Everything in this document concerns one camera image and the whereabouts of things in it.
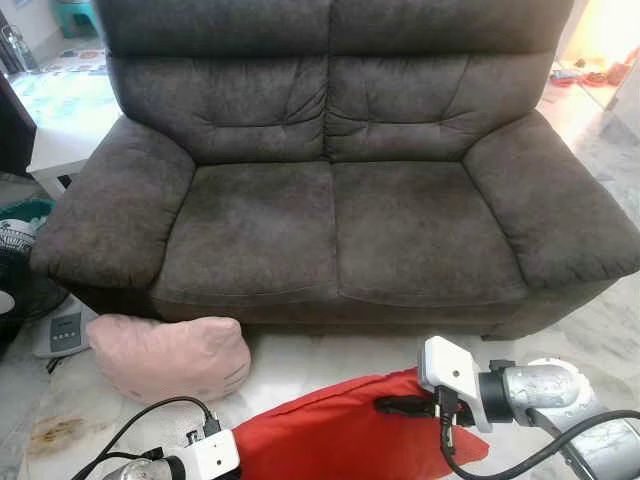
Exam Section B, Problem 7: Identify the red pillow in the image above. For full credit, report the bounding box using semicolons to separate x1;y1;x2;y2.
232;368;491;480

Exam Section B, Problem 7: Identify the grey two seat sofa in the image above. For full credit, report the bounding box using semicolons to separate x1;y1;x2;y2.
30;0;640;342

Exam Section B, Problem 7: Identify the pink cat face pillow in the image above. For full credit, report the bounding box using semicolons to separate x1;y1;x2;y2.
87;314;253;405

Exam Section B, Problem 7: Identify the white low table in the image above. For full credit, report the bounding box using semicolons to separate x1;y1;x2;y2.
27;68;123;199

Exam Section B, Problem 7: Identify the teal plastic basket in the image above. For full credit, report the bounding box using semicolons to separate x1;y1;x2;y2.
0;196;57;224

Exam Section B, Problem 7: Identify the dark brown wooden door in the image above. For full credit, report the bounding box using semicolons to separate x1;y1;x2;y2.
0;70;38;180

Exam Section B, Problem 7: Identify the green plastic stool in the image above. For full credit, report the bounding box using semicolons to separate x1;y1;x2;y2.
55;0;102;39

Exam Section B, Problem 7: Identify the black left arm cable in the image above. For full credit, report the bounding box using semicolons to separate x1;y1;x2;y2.
70;396;223;480

